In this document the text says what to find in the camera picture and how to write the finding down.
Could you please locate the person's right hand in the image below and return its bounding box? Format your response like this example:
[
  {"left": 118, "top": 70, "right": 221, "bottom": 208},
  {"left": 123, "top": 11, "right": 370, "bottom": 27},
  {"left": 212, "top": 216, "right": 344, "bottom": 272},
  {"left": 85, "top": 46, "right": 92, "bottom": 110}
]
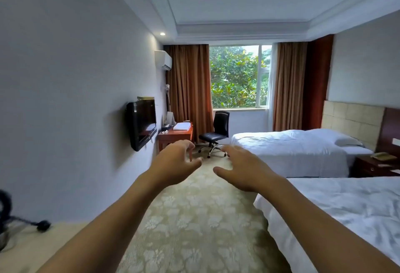
[{"left": 213, "top": 144, "right": 282, "bottom": 194}]

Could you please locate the person's left hand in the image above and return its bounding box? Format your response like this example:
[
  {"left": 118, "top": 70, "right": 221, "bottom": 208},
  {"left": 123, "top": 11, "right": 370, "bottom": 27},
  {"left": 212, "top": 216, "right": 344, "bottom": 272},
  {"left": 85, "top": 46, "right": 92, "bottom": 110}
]
[{"left": 148, "top": 140, "right": 203, "bottom": 189}]

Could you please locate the red wooden nightstand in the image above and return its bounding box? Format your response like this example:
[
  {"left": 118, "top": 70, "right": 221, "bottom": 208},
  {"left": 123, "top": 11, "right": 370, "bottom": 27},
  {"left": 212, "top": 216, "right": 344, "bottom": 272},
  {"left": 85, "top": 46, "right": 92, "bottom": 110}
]
[{"left": 351, "top": 154, "right": 400, "bottom": 179}]

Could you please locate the person's left forearm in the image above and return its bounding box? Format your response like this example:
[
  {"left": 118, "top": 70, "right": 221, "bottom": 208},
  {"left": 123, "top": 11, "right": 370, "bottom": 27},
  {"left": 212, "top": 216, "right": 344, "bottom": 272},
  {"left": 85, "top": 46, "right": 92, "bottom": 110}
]
[{"left": 37, "top": 171, "right": 171, "bottom": 273}]

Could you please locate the person's right forearm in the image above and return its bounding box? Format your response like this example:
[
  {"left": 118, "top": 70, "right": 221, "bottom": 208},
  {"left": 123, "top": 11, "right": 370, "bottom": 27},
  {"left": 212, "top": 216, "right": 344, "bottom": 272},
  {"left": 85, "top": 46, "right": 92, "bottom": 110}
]
[{"left": 257, "top": 176, "right": 400, "bottom": 273}]

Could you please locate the beige stone countertop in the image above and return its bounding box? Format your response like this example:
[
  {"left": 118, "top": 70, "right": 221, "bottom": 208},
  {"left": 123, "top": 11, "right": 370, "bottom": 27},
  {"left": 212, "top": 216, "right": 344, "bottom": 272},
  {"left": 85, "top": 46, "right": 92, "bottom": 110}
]
[{"left": 0, "top": 222, "right": 90, "bottom": 273}]

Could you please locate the red wooden desk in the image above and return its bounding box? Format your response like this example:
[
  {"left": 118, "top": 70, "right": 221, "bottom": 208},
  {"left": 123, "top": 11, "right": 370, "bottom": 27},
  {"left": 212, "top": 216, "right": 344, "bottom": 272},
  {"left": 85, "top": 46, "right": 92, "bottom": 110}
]
[{"left": 157, "top": 122, "right": 194, "bottom": 161}]

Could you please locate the white bed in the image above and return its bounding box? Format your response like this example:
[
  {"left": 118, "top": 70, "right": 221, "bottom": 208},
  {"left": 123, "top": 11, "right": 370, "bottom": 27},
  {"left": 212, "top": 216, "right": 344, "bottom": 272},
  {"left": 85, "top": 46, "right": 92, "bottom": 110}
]
[
  {"left": 253, "top": 176, "right": 400, "bottom": 273},
  {"left": 230, "top": 128, "right": 374, "bottom": 179}
]

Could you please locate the black office chair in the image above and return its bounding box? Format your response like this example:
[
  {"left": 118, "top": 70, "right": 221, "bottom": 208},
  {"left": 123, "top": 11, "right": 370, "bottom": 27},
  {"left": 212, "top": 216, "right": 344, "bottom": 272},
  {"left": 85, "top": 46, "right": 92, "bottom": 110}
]
[{"left": 198, "top": 111, "right": 230, "bottom": 159}]

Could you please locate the brown curtain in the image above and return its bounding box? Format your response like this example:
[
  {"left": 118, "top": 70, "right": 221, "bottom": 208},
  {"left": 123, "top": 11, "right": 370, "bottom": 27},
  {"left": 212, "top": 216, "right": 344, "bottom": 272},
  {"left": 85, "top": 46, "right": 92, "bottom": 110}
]
[
  {"left": 272, "top": 42, "right": 308, "bottom": 132},
  {"left": 163, "top": 44, "right": 214, "bottom": 144}
]

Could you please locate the sheer white curtain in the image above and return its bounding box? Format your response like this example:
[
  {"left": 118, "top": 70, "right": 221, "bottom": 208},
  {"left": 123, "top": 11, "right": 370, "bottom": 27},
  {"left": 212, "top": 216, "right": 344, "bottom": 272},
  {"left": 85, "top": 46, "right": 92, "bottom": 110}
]
[{"left": 267, "top": 43, "right": 279, "bottom": 132}]

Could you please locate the white pillow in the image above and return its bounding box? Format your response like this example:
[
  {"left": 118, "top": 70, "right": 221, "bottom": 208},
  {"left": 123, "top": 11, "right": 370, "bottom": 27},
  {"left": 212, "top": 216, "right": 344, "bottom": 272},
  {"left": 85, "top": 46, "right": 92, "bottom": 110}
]
[{"left": 307, "top": 128, "right": 365, "bottom": 148}]

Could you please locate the white air conditioner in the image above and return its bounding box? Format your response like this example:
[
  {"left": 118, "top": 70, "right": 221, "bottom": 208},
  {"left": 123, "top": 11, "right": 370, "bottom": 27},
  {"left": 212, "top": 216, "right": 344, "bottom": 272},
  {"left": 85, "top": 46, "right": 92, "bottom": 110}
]
[{"left": 154, "top": 50, "right": 173, "bottom": 72}]

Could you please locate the beige padded headboard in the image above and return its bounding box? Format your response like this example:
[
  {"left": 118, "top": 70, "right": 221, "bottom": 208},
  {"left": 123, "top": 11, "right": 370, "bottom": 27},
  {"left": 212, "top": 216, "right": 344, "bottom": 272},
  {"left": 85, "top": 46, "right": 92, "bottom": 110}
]
[{"left": 321, "top": 100, "right": 385, "bottom": 152}]

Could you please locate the beige telephone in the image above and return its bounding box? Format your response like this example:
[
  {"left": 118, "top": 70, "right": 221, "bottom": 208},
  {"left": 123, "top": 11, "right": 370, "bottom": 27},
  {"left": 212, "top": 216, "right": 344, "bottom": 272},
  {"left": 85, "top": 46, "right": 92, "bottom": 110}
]
[{"left": 370, "top": 152, "right": 398, "bottom": 161}]

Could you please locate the red wooden headboard panel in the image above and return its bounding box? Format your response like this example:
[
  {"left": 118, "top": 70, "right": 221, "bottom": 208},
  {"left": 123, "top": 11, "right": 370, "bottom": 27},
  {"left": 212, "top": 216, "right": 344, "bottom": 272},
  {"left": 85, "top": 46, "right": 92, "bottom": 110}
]
[{"left": 376, "top": 107, "right": 400, "bottom": 158}]

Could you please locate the black wall-mounted television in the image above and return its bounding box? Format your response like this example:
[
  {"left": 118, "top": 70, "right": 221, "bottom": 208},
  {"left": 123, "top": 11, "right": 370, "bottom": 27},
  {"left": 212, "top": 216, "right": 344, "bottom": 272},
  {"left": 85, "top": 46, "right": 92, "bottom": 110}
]
[{"left": 126, "top": 99, "right": 158, "bottom": 152}]

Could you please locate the window with white frame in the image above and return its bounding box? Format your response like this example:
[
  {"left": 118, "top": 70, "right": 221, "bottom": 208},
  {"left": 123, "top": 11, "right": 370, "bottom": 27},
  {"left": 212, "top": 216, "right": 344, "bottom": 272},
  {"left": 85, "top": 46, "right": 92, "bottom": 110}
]
[{"left": 208, "top": 45, "right": 273, "bottom": 109}]

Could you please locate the red wooden wall panel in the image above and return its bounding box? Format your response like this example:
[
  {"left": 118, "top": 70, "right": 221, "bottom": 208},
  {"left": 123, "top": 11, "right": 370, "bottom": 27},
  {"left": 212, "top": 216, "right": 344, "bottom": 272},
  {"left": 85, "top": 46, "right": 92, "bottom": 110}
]
[{"left": 302, "top": 35, "right": 334, "bottom": 131}]

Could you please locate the black kettle cord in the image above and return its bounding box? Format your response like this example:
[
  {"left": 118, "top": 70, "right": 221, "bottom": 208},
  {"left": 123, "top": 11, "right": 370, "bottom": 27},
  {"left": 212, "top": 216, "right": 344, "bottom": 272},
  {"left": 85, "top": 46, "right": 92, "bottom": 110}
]
[{"left": 6, "top": 216, "right": 52, "bottom": 233}]

